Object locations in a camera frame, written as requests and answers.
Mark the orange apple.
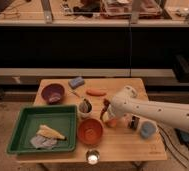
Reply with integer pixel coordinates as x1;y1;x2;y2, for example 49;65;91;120
105;118;119;128

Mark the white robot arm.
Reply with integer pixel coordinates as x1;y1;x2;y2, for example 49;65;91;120
107;85;189;171

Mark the red bowl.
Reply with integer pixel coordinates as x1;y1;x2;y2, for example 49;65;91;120
77;118;103;145

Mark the purple bowl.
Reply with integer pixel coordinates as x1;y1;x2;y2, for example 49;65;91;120
41;83;65;104

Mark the dark purple eggplant toy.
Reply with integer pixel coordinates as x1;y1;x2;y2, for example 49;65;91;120
100;99;110;120

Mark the white mug with utensils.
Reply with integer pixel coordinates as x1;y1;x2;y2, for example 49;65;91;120
78;99;92;119

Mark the orange carrot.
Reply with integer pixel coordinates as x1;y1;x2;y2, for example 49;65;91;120
86;89;106;96

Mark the white black small box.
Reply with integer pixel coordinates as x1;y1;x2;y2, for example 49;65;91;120
124;115;140;131

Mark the wooden table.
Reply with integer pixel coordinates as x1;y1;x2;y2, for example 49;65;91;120
16;78;167;163

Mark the silver metal cup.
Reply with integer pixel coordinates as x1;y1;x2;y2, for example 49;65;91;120
86;149;100;165

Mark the blue round object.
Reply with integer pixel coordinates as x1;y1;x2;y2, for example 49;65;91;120
140;121;156;139

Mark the blue sponge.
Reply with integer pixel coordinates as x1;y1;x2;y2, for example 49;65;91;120
68;77;85;88

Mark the green plastic tray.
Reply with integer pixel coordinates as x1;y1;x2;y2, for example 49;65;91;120
7;105;77;154

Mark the grey purple cloth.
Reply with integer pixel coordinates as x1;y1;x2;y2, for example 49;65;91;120
30;135;57;149

